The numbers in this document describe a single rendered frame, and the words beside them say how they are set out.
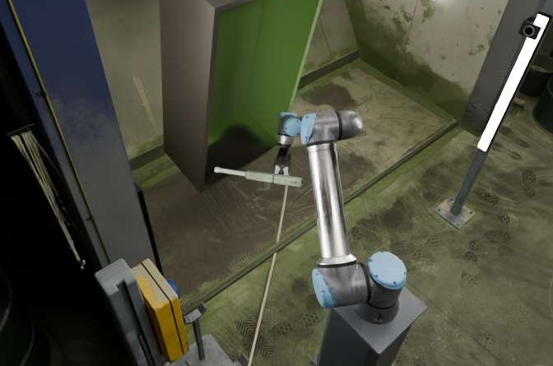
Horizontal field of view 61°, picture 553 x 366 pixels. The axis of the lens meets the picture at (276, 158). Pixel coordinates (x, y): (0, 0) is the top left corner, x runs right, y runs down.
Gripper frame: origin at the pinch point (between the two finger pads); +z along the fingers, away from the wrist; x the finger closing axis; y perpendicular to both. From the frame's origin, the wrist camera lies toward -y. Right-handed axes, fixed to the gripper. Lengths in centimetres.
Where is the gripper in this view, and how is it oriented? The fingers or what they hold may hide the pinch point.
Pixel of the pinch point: (280, 179)
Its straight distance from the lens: 256.8
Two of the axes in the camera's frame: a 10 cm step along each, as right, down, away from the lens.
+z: -1.0, 9.7, 2.1
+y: 1.7, -1.9, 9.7
